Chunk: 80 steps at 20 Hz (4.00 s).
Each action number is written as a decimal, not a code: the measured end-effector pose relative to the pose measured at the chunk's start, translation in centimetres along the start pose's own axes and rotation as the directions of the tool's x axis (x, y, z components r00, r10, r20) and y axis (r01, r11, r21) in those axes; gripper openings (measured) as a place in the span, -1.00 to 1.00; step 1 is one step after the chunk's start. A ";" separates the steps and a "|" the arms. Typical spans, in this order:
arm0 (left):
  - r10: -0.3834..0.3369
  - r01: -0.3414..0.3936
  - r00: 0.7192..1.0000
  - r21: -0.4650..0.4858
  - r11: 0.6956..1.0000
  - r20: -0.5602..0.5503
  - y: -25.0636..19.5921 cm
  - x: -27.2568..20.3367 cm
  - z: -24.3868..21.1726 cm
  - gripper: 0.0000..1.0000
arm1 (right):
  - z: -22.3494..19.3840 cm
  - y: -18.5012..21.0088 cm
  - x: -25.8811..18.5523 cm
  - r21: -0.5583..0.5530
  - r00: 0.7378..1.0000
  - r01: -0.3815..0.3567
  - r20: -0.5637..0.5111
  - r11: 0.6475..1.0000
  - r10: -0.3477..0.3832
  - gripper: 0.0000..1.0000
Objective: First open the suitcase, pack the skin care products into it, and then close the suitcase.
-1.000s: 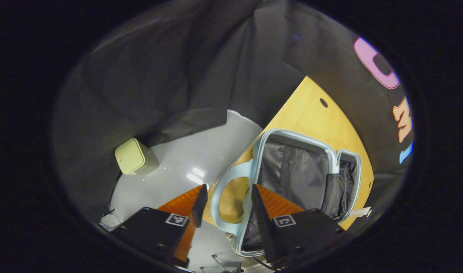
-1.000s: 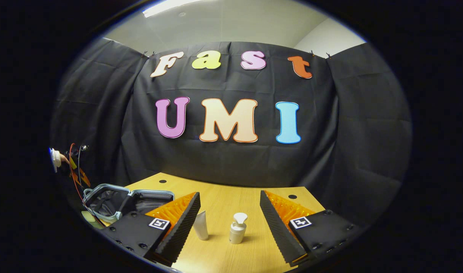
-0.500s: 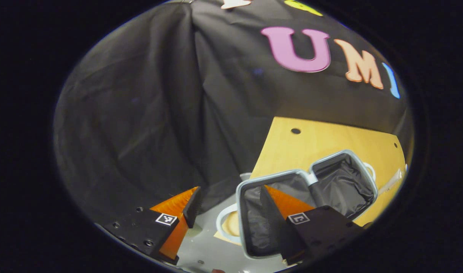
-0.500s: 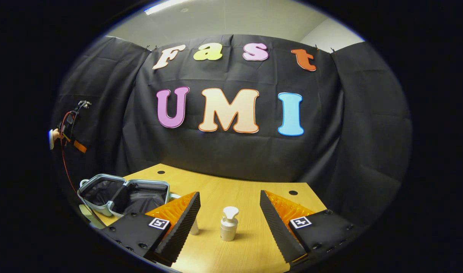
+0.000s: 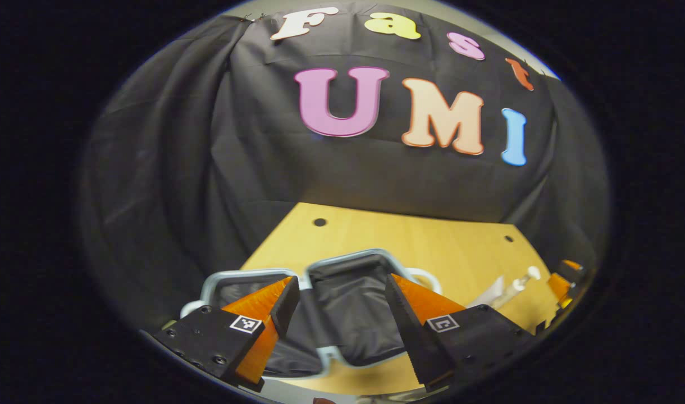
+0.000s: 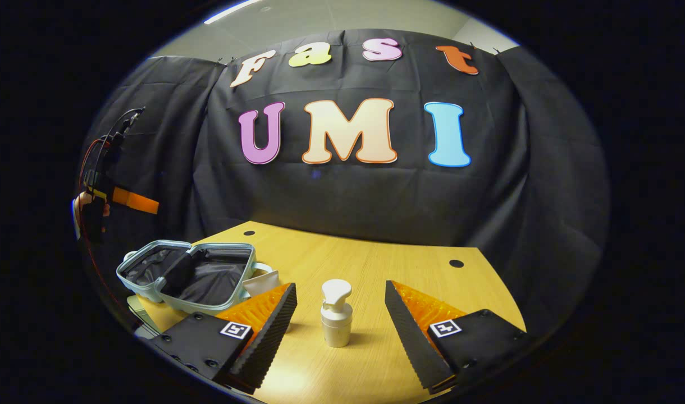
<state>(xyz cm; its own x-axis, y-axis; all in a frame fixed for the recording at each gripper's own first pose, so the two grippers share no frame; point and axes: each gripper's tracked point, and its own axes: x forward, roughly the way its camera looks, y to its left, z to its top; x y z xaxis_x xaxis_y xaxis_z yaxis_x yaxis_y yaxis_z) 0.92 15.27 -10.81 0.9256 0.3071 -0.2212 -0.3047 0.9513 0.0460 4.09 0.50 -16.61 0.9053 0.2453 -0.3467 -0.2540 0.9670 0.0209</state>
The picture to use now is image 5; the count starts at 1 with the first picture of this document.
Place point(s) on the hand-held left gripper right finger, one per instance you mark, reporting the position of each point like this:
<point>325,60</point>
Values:
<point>410,336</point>

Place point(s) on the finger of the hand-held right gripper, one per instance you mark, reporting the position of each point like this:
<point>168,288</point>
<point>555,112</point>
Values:
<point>558,286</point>

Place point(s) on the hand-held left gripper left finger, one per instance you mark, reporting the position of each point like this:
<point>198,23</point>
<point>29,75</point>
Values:
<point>289,303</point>

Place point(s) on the white pump bottle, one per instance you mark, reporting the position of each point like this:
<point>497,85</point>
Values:
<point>516,286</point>

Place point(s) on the light blue suitcase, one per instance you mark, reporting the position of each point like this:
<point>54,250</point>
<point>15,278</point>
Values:
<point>348,303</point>

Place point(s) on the white squeeze tube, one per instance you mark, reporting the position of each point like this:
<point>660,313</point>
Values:
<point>488,294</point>

